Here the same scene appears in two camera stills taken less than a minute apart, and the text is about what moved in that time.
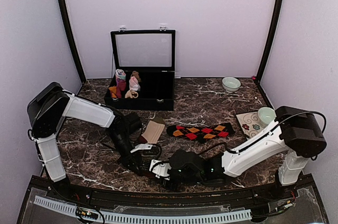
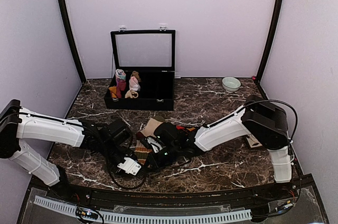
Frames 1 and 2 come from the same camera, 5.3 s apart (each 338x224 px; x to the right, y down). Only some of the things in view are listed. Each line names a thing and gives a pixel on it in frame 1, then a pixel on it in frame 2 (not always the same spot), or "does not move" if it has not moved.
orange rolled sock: [113, 90] does not move
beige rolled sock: [131, 93] does not move
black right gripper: [173, 187] -> [156, 165]
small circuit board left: [87, 213] does not move
